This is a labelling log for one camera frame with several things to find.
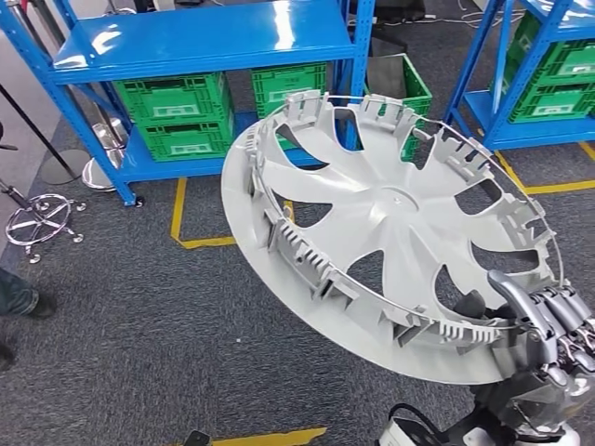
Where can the green crate with grey liner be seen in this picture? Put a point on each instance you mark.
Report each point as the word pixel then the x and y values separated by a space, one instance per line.
pixel 418 92

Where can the yellow floor tape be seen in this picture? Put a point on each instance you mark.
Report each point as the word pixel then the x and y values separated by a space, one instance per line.
pixel 279 438
pixel 177 209
pixel 558 186

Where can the chrome stanchion post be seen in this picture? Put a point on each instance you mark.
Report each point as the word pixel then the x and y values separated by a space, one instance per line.
pixel 100 175
pixel 109 136

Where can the person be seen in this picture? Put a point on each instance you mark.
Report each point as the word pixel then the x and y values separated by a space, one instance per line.
pixel 16 295

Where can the black office chair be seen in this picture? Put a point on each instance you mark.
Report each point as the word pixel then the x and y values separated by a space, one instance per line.
pixel 399 9

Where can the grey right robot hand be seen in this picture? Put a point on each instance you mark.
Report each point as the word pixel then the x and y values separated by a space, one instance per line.
pixel 548 388

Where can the thin black stanchion post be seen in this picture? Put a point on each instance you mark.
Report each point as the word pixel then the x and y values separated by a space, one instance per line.
pixel 65 167

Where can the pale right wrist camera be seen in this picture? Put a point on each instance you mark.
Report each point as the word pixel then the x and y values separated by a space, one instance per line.
pixel 404 434

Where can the black stool chrome base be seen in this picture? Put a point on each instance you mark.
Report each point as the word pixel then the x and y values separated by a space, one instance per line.
pixel 41 220

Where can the grey plastic wheel cover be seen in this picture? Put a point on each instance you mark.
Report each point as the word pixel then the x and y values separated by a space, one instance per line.
pixel 395 215

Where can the blue metal shelf rack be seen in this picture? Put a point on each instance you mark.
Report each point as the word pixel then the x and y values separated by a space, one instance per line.
pixel 200 37
pixel 534 132

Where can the small black flat object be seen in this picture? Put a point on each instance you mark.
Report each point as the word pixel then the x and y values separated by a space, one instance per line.
pixel 197 438

